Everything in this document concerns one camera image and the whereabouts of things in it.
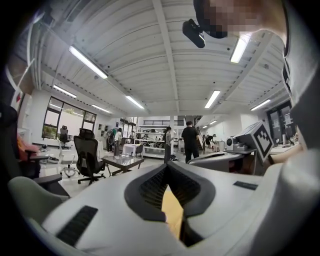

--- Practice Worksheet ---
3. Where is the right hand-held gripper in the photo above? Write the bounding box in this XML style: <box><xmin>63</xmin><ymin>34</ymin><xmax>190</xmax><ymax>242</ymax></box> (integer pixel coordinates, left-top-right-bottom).
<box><xmin>187</xmin><ymin>119</ymin><xmax>275</xmax><ymax>176</ymax></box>

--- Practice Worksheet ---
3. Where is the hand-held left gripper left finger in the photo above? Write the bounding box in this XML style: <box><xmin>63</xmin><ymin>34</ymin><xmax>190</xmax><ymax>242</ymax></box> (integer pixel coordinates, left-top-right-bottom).
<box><xmin>124</xmin><ymin>161</ymin><xmax>169</xmax><ymax>223</ymax></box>

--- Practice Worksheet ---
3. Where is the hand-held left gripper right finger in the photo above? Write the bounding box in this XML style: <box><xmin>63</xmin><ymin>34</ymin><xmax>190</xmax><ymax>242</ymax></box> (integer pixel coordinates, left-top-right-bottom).
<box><xmin>166</xmin><ymin>161</ymin><xmax>216</xmax><ymax>218</ymax></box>

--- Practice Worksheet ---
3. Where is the person's right forearm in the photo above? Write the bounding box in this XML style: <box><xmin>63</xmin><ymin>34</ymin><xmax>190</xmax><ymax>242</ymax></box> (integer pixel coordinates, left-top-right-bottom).
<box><xmin>268</xmin><ymin>144</ymin><xmax>305</xmax><ymax>165</ymax></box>

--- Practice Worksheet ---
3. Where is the black framed glass door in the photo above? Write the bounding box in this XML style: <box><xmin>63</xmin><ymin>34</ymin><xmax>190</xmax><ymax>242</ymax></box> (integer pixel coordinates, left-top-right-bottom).
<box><xmin>266</xmin><ymin>100</ymin><xmax>297</xmax><ymax>147</ymax></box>

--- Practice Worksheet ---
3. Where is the glass top coffee table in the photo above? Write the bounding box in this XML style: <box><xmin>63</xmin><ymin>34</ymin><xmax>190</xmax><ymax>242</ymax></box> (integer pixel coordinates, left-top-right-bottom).
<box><xmin>101</xmin><ymin>154</ymin><xmax>146</xmax><ymax>177</ymax></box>

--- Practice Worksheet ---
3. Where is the white clothed table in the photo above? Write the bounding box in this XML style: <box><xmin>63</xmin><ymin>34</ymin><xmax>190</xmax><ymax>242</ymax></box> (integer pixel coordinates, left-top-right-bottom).
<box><xmin>122</xmin><ymin>143</ymin><xmax>138</xmax><ymax>157</ymax></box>

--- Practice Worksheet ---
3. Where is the dark staircase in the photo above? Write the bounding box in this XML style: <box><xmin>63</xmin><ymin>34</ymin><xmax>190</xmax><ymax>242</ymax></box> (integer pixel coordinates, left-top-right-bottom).
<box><xmin>195</xmin><ymin>125</ymin><xmax>205</xmax><ymax>151</ymax></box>

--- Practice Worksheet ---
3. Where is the white shelving unit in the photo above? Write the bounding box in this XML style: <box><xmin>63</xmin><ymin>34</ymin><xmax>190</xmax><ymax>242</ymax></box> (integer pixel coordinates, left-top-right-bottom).
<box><xmin>135</xmin><ymin>124</ymin><xmax>176</xmax><ymax>159</ymax></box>

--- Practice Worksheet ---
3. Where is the black mesh office chair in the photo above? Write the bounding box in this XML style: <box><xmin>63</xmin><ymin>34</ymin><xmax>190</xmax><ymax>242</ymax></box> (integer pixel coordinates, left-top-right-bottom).
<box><xmin>73</xmin><ymin>127</ymin><xmax>107</xmax><ymax>186</ymax></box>

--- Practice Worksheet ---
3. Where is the white office chair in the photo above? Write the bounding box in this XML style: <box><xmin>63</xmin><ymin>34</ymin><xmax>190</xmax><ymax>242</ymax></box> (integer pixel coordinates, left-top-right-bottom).
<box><xmin>56</xmin><ymin>137</ymin><xmax>81</xmax><ymax>179</ymax></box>

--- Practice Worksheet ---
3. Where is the small black office chair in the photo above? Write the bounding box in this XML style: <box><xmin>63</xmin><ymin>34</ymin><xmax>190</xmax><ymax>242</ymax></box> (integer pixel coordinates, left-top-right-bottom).
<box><xmin>59</xmin><ymin>125</ymin><xmax>71</xmax><ymax>149</ymax></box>

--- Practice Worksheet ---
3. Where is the black framed window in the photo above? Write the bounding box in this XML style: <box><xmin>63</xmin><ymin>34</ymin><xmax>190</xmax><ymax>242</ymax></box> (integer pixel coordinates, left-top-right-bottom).
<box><xmin>41</xmin><ymin>95</ymin><xmax>97</xmax><ymax>141</ymax></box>

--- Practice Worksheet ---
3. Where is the person's grey shirt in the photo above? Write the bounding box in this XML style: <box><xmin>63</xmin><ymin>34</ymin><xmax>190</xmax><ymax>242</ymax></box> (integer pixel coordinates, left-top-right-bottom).
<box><xmin>281</xmin><ymin>0</ymin><xmax>317</xmax><ymax>112</ymax></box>

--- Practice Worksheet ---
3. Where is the grey shell chair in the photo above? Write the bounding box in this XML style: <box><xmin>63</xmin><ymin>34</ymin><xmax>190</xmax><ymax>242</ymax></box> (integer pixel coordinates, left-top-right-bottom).
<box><xmin>7</xmin><ymin>175</ymin><xmax>71</xmax><ymax>226</ymax></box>

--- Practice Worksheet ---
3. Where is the pink cloth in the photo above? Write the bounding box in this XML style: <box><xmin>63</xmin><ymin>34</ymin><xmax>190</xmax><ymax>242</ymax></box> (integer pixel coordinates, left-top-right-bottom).
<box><xmin>16</xmin><ymin>134</ymin><xmax>40</xmax><ymax>161</ymax></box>

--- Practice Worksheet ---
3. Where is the person's head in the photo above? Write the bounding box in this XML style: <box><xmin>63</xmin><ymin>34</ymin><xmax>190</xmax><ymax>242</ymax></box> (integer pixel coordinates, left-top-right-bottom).
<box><xmin>193</xmin><ymin>0</ymin><xmax>288</xmax><ymax>43</ymax></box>

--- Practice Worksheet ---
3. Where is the tall black headrest chair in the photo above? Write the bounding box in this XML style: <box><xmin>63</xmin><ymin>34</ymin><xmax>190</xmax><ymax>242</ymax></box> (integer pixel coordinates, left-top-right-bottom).
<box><xmin>0</xmin><ymin>102</ymin><xmax>63</xmax><ymax>194</ymax></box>

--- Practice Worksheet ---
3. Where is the white wall cubby shelf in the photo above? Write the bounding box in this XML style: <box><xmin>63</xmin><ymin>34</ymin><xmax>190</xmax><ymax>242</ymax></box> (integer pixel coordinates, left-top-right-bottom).
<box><xmin>97</xmin><ymin>123</ymin><xmax>109</xmax><ymax>137</ymax></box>

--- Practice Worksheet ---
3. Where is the black head-mounted camera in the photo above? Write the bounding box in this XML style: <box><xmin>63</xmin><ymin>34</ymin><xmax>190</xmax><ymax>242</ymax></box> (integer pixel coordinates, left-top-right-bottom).
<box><xmin>181</xmin><ymin>18</ymin><xmax>207</xmax><ymax>49</ymax></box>

